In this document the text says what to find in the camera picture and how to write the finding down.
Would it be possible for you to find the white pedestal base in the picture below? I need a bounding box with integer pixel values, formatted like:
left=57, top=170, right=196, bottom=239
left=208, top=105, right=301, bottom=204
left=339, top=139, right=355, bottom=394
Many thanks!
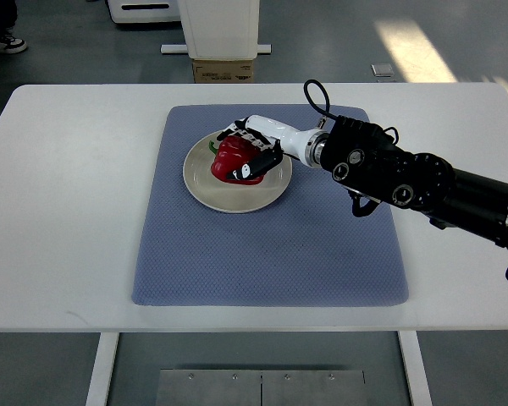
left=160, top=0, right=272, bottom=61

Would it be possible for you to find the black white sneaker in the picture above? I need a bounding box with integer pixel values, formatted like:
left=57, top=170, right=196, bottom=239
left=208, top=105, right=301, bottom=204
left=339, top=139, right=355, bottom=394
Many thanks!
left=0, top=35, right=28, bottom=54

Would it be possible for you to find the white right table leg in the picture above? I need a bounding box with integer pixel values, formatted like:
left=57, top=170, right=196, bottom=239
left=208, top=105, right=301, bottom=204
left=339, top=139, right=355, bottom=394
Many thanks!
left=398, top=331, right=433, bottom=406

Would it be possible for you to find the white left table leg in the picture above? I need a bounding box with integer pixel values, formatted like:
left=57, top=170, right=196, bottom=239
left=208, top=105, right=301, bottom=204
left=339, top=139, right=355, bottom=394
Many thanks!
left=86, top=332, right=119, bottom=406

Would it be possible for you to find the white table leg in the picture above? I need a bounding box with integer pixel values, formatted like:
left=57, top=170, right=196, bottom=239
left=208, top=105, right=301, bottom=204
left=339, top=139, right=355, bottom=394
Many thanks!
left=398, top=331, right=433, bottom=406
left=86, top=332, right=119, bottom=406

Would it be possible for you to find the metal floor plate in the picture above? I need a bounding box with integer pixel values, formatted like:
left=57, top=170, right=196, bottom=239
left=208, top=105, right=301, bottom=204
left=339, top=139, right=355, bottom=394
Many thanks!
left=156, top=370, right=368, bottom=405

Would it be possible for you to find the white machine cabinet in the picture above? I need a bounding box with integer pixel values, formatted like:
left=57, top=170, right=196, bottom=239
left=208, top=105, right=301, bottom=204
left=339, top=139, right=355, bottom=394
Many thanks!
left=106, top=0, right=180, bottom=24

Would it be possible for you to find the brown cardboard box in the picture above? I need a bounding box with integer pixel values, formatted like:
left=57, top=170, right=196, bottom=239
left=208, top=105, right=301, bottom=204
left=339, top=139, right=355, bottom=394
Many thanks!
left=192, top=60, right=254, bottom=84

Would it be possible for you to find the blue textured mat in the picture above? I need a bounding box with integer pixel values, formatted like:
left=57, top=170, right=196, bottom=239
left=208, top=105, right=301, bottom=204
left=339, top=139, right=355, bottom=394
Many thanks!
left=132, top=104, right=408, bottom=307

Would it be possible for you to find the red bell pepper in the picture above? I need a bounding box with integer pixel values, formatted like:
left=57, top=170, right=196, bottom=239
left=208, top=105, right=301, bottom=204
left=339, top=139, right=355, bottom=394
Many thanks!
left=209, top=135, right=264, bottom=185

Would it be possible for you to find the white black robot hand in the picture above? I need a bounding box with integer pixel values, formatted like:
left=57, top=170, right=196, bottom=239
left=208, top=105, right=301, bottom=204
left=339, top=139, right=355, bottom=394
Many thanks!
left=217, top=115, right=328, bottom=179

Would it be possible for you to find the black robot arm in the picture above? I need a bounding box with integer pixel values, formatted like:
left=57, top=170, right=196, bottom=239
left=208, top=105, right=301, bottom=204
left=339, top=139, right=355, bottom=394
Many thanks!
left=311, top=105, right=508, bottom=281

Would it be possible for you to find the grey floor outlet plate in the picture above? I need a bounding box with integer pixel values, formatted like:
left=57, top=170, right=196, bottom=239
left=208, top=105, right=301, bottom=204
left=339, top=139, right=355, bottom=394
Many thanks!
left=371, top=63, right=395, bottom=78

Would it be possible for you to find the cream round plate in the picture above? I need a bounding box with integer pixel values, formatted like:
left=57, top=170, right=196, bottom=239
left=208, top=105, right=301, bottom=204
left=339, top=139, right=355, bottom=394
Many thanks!
left=183, top=132, right=292, bottom=213

